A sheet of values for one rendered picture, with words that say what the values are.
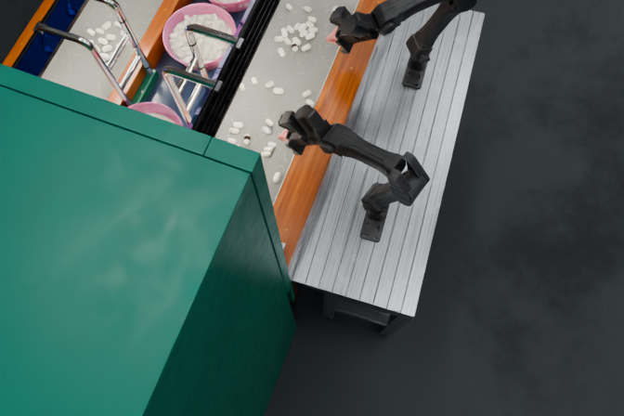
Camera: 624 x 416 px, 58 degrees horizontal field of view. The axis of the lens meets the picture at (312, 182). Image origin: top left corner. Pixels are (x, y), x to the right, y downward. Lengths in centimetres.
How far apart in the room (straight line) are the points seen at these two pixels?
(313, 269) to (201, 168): 113
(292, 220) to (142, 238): 108
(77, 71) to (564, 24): 239
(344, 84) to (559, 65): 148
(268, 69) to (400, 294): 90
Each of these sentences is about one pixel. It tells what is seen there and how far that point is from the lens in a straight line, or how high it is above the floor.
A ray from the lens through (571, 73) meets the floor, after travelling 317.
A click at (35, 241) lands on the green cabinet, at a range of 78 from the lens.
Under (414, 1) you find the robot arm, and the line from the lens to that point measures 180.
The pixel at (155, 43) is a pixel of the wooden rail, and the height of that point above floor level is 76.
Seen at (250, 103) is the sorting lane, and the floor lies 74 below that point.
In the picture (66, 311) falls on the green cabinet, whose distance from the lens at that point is 74.
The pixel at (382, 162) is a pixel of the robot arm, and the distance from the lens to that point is 149.
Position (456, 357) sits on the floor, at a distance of 254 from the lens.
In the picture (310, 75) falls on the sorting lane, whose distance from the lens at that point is 202.
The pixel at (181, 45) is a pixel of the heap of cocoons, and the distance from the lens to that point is 215.
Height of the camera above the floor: 246
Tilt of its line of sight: 69 degrees down
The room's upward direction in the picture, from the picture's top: 1 degrees counter-clockwise
